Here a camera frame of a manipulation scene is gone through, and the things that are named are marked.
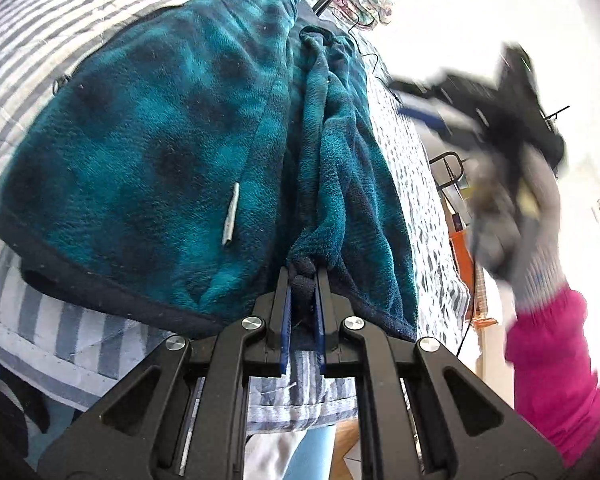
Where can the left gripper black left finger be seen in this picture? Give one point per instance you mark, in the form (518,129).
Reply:
(277,337)

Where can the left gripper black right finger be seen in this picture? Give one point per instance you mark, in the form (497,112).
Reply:
(327,328)

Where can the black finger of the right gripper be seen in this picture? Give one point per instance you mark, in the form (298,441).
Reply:
(431,120)
(420,89)

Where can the teal plaid fleece jacket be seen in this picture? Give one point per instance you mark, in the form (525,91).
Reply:
(198,152)

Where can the pink jacket right forearm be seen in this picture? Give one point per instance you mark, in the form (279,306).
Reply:
(555,389)

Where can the grey knit gloved right hand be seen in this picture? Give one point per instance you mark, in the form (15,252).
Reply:
(521,253)

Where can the blue white striped quilt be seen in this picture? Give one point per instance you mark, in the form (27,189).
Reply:
(74,353)

